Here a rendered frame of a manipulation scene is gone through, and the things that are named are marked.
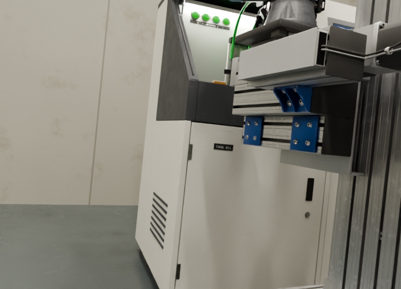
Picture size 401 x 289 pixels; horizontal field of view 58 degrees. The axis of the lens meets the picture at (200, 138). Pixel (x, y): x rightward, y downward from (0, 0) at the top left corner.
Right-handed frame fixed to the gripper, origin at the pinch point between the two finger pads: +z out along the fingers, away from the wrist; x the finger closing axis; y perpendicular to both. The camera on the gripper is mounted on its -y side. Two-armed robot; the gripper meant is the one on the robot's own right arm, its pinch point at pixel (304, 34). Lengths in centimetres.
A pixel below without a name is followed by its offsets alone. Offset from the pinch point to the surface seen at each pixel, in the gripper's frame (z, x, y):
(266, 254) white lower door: 94, -6, -3
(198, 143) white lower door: 49, -41, -3
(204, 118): 40, -39, -3
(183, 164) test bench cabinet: 58, -46, -3
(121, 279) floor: 120, -59, -45
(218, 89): 27.5, -34.5, -3.0
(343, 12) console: -30, 47, -38
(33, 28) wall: -29, -129, -206
